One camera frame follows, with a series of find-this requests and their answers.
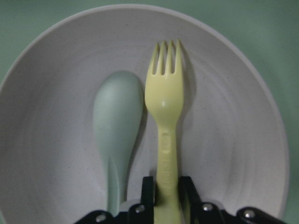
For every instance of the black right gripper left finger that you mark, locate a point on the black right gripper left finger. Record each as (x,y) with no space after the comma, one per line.
(139,213)

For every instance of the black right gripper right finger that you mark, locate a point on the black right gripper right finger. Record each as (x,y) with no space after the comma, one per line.
(197,211)

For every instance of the white round plate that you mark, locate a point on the white round plate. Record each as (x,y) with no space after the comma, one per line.
(231,138)

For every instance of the yellow plastic fork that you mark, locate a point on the yellow plastic fork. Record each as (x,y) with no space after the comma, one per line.
(164,99)

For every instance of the light green plastic spoon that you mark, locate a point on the light green plastic spoon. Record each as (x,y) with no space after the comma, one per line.
(117,114)

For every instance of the green plastic tray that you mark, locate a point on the green plastic tray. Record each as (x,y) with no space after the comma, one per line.
(266,31)

